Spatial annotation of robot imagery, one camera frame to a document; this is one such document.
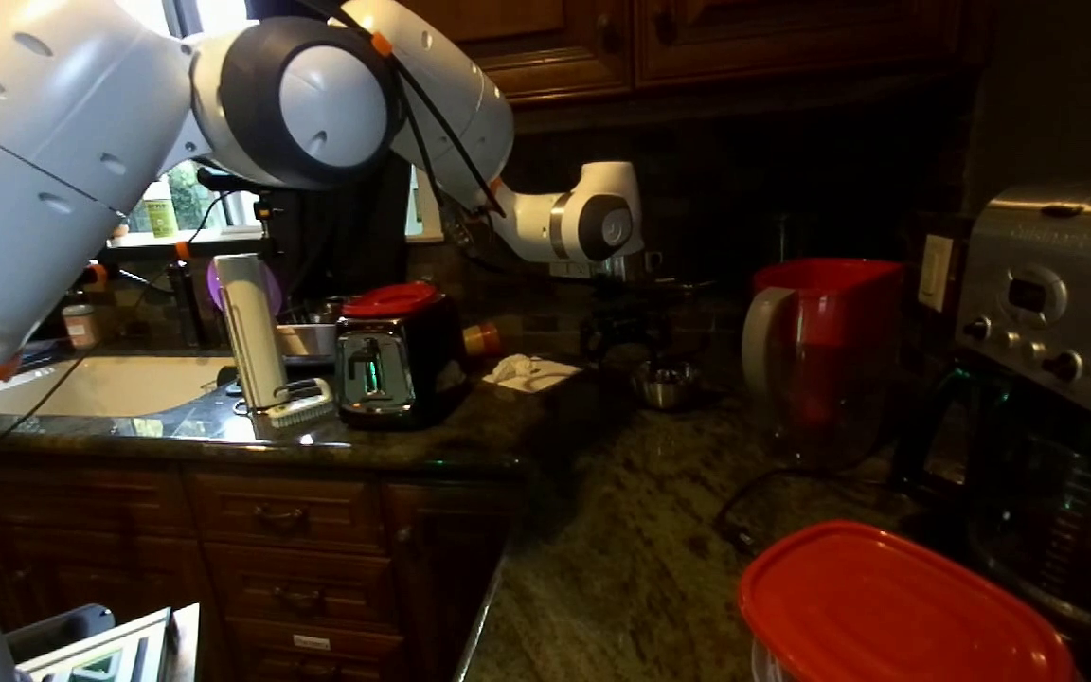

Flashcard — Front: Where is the silver black coffee maker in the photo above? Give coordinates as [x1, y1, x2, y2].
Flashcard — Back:
[888, 185, 1091, 637]

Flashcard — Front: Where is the brown wooden wall cabinet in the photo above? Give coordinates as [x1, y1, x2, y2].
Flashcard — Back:
[405, 0, 994, 109]

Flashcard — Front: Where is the small silver metal bowl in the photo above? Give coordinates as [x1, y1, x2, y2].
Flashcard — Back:
[636, 357, 704, 414]

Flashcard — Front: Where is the white upright device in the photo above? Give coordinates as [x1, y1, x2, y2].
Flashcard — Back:
[205, 252, 335, 435]

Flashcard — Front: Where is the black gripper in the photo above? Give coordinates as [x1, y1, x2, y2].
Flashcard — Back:
[582, 257, 674, 378]

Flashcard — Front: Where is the brown wooden drawer cabinet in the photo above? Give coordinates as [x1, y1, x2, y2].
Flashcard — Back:
[0, 440, 527, 682]

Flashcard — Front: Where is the white paper sheet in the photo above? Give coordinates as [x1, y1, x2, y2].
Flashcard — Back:
[482, 348, 582, 398]

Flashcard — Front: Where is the black chrome toaster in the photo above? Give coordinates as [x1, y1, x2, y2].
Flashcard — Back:
[328, 288, 477, 434]

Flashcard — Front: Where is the red pitcher with white handle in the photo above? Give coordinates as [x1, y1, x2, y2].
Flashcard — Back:
[737, 254, 910, 470]

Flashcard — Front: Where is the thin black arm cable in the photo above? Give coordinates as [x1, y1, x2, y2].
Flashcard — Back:
[359, 7, 510, 219]

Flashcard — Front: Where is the round red lid with tab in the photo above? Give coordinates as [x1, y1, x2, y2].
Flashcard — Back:
[335, 276, 449, 321]

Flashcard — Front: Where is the white wall outlet plate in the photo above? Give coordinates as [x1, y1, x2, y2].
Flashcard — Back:
[915, 228, 958, 318]

